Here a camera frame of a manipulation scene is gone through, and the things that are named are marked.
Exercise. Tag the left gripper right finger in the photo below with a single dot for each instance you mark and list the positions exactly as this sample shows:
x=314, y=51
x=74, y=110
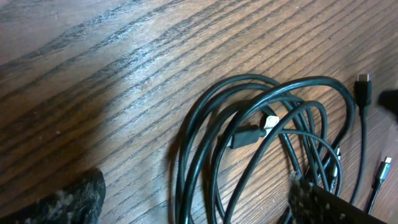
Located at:
x=309, y=203

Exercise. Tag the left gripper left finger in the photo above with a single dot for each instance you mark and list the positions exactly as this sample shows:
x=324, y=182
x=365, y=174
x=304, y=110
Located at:
x=80, y=202

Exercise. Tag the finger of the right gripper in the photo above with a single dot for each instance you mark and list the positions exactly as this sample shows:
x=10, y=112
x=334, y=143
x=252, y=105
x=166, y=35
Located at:
x=388, y=100

